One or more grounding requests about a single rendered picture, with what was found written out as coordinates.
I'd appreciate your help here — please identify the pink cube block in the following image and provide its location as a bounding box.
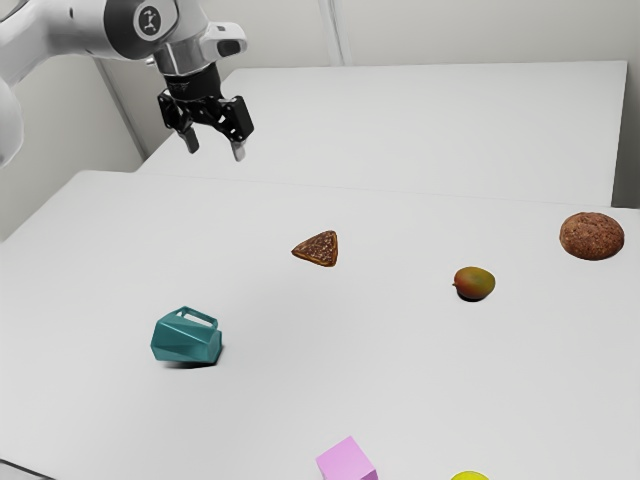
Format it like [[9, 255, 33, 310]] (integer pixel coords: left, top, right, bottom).
[[315, 435, 379, 480]]

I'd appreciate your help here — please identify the round brown bread loaf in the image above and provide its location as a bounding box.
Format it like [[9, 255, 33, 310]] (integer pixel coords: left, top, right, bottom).
[[558, 211, 626, 261]]

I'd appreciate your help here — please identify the teal faceted mug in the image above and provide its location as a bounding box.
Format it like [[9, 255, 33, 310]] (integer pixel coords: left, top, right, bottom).
[[149, 305, 224, 365]]

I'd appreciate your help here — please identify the brown triangular pastry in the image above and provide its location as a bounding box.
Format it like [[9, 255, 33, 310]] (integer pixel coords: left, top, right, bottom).
[[291, 229, 339, 268]]

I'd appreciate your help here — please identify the red-green mango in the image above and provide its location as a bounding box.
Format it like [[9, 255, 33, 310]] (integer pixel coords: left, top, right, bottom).
[[452, 266, 497, 302]]

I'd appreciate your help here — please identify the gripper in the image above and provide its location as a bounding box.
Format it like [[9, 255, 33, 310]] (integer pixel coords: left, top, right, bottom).
[[157, 66, 255, 163]]

